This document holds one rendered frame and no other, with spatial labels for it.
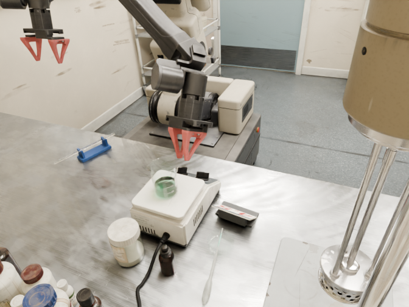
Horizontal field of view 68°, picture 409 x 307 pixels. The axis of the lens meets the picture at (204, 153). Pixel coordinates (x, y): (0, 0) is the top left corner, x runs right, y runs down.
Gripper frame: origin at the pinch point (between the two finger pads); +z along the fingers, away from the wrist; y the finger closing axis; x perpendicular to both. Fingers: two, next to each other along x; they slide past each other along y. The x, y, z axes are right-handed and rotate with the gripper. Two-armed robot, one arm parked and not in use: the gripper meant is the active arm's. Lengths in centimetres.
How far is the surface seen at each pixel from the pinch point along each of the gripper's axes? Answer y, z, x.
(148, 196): 3.8, 7.7, -12.4
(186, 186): 7.8, 4.9, -5.7
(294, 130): -55, -8, 175
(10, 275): -0.5, 20.0, -35.6
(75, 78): -176, -21, 54
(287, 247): 28.2, 12.5, 4.2
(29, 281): 3.1, 19.9, -33.9
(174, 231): 11.0, 12.9, -10.7
